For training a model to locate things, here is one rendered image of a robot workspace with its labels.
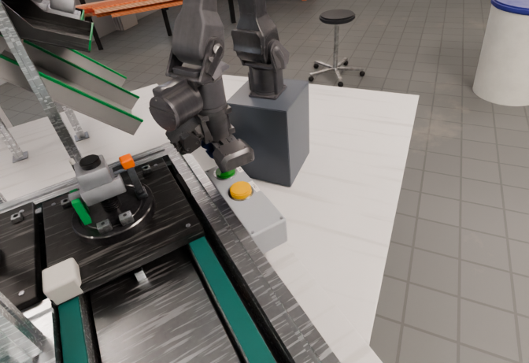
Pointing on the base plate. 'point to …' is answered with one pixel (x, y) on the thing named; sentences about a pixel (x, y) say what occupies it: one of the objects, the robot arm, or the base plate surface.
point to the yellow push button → (240, 190)
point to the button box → (253, 210)
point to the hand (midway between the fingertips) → (221, 157)
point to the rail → (250, 269)
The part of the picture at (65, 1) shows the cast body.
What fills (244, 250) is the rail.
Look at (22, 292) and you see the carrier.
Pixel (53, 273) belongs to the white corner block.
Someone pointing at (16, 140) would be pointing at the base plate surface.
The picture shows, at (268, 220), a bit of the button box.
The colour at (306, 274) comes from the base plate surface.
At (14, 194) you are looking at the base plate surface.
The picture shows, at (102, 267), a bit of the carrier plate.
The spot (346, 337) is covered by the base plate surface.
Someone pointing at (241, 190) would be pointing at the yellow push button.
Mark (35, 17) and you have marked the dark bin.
